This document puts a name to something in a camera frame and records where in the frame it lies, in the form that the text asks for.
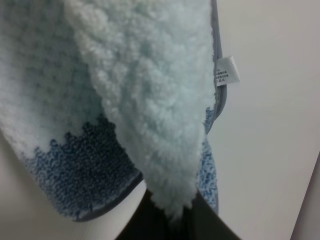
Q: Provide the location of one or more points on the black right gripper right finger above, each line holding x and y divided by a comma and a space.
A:
200, 222

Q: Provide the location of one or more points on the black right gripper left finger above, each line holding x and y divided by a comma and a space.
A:
147, 223

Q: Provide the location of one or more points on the blue white striped towel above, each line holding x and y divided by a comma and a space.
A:
99, 95

